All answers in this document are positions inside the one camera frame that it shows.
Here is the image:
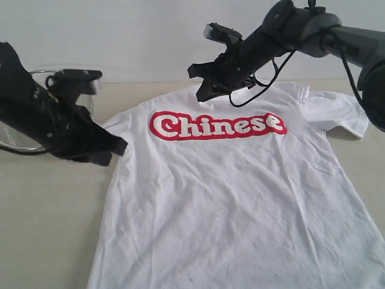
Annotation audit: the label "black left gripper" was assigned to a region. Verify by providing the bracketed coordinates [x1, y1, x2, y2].
[38, 102, 128, 166]

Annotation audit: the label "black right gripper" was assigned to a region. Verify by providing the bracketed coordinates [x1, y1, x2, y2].
[188, 45, 259, 102]

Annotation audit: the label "white t-shirt with red logo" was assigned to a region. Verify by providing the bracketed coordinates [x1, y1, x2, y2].
[87, 82, 384, 288]

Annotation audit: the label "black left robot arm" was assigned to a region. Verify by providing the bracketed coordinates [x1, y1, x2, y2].
[1, 42, 128, 166]

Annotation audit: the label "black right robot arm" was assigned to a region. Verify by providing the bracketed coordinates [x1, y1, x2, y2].
[188, 1, 384, 131]

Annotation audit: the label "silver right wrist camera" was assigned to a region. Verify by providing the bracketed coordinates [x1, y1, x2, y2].
[203, 22, 242, 46]

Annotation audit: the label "metal wire mesh basket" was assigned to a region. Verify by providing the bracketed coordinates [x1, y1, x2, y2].
[0, 68, 96, 155]

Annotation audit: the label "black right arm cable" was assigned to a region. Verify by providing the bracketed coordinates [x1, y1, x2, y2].
[229, 36, 366, 108]

